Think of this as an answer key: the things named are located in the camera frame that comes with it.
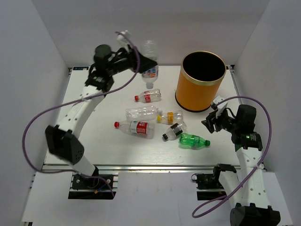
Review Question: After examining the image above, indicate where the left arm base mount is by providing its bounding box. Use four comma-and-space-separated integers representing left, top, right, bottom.
68, 174, 117, 200

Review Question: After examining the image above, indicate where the blue-label clear bottle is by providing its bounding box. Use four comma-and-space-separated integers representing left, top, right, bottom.
141, 40, 158, 89

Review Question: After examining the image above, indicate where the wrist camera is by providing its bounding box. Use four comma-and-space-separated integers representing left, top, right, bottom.
211, 96, 228, 118
116, 30, 131, 51

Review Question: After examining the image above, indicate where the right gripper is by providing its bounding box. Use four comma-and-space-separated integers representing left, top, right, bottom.
201, 107, 240, 133

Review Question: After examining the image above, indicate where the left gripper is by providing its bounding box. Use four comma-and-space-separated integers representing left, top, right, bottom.
108, 44, 158, 76

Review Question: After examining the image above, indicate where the large clear unlabelled bottle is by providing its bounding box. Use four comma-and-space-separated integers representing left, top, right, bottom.
126, 105, 162, 121

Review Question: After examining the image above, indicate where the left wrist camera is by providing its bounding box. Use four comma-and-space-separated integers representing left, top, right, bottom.
116, 30, 131, 51

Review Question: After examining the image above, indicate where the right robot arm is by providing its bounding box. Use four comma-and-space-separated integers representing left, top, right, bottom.
202, 104, 281, 226

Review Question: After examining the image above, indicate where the blue table sticker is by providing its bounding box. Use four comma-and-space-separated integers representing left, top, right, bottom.
72, 66, 89, 71

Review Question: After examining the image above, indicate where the black-cap black-label bottle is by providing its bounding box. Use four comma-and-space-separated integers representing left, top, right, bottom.
162, 122, 187, 141

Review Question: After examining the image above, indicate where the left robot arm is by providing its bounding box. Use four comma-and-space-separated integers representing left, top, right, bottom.
45, 44, 158, 188

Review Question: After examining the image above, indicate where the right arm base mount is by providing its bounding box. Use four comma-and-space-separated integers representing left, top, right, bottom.
191, 173, 226, 201

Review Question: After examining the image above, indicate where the large red-label clear bottle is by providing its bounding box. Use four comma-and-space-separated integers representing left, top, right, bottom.
114, 121, 154, 139

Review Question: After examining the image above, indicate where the orange cylindrical bin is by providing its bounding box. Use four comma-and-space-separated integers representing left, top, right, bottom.
175, 51, 227, 113

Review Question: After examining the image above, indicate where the small red-label clear bottle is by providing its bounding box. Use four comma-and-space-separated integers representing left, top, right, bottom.
134, 89, 161, 103

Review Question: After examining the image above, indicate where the yellow-cap orange-label bottle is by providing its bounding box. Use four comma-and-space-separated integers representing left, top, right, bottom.
157, 110, 183, 125

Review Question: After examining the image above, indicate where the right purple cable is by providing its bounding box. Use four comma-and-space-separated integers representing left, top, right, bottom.
191, 96, 272, 218

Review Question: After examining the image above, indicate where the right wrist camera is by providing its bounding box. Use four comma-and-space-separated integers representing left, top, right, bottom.
211, 96, 228, 118

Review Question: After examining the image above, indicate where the purple cable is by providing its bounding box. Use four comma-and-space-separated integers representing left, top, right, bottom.
191, 96, 272, 218
22, 30, 142, 198

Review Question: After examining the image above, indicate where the green plastic bottle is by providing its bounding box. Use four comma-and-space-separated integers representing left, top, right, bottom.
179, 133, 211, 150

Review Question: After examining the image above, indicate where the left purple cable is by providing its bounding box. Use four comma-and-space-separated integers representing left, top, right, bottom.
22, 30, 142, 198

